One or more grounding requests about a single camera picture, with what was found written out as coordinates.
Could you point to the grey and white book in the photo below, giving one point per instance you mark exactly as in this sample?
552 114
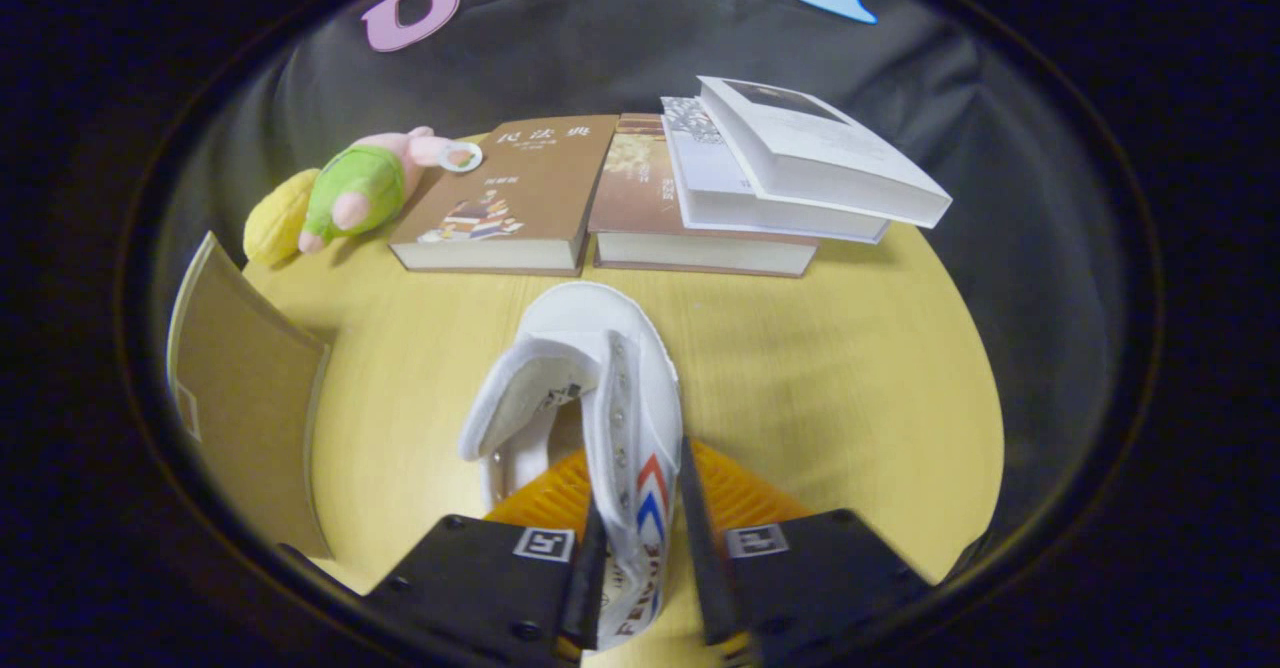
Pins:
715 183

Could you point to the white canvas shoe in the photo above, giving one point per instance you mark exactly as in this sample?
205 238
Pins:
630 368

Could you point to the brown book with picture cover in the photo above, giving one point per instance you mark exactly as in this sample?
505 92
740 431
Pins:
520 188

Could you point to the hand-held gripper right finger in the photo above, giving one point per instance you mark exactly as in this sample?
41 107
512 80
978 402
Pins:
705 568

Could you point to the green and pink plush toy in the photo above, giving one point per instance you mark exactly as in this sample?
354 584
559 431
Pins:
360 188

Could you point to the brown book with patterned cover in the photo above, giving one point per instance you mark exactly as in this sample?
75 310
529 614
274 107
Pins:
640 208

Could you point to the yellow plush toy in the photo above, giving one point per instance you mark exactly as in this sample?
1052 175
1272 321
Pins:
275 223

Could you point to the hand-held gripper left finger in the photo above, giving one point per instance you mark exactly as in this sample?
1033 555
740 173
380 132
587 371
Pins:
582 588

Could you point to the thick white book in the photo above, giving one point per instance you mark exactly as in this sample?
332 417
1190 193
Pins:
820 148

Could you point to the brown cardboard storage box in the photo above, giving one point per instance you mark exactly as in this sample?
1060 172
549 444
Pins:
250 398

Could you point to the black backdrop cloth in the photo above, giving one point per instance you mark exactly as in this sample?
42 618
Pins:
600 58

